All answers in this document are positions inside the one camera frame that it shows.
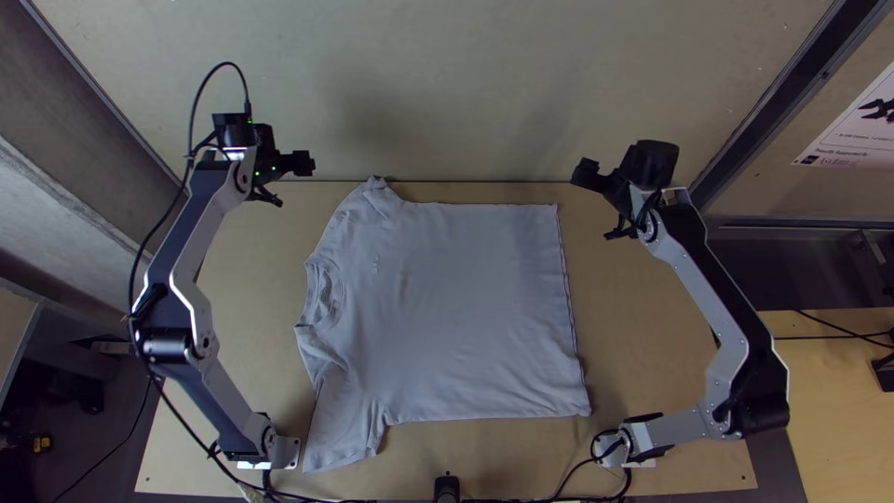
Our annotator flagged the black cable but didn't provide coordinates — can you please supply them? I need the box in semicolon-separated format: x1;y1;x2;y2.
52;380;154;503
125;61;336;503
549;427;635;503
794;309;894;350

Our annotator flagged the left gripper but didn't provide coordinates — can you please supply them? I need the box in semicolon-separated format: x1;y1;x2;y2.
248;124;318;210

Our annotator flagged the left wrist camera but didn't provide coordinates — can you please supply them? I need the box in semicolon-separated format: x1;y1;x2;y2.
211;111;254;149

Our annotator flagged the white printed poster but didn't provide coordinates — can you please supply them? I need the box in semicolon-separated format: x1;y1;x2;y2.
791;61;894;171

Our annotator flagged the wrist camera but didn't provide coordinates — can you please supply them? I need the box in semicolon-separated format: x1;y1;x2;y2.
617;139;680;191
211;111;254;149

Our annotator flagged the grey t-shirt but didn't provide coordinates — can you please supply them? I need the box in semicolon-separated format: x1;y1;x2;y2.
292;175;593;475

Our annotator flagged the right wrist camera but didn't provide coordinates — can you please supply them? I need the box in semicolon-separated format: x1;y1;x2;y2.
617;139;680;191

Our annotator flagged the beige pin board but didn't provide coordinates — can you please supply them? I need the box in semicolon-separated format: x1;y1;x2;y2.
27;0;839;184
703;0;894;226

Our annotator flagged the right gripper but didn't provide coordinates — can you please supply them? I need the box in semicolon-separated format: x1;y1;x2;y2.
570;157;641;241

